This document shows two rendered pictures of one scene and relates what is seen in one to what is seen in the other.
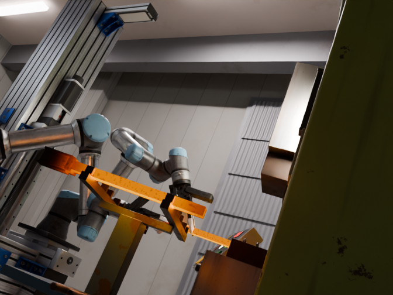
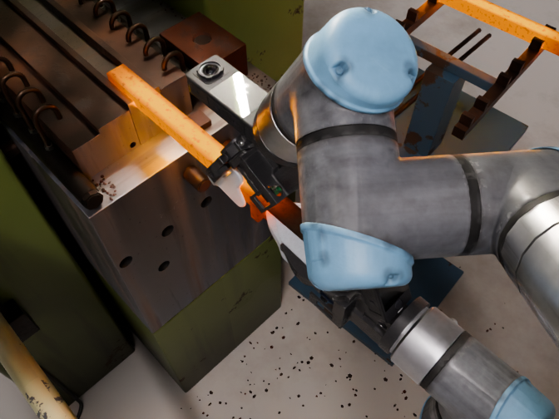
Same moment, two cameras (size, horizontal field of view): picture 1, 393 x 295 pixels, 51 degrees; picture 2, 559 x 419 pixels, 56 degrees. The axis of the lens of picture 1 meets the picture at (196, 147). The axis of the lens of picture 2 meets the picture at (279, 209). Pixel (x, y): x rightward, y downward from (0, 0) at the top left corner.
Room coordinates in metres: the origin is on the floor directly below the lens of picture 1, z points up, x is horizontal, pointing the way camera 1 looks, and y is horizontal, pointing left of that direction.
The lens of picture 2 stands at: (1.90, 0.14, 1.53)
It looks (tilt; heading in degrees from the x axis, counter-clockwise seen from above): 56 degrees down; 207
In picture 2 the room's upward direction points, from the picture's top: straight up
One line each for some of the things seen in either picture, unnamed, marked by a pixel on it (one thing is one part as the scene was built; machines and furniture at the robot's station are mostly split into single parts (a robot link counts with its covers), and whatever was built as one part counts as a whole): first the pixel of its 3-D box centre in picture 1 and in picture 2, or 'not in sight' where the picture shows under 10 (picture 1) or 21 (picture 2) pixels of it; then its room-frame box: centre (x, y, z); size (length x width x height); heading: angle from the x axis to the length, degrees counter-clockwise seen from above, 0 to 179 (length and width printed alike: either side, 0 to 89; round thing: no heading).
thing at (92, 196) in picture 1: (102, 203); (486, 396); (1.68, 0.26, 0.98); 0.11 x 0.08 x 0.09; 71
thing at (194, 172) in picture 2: not in sight; (197, 179); (1.51, -0.20, 0.87); 0.04 x 0.03 x 0.03; 71
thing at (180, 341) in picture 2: not in sight; (164, 250); (1.39, -0.48, 0.23); 0.56 x 0.38 x 0.47; 71
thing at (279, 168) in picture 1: (317, 188); not in sight; (1.45, -0.49, 1.32); 0.42 x 0.20 x 0.10; 71
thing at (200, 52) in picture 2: (247, 256); (204, 54); (1.33, -0.29, 0.95); 0.12 x 0.09 x 0.07; 71
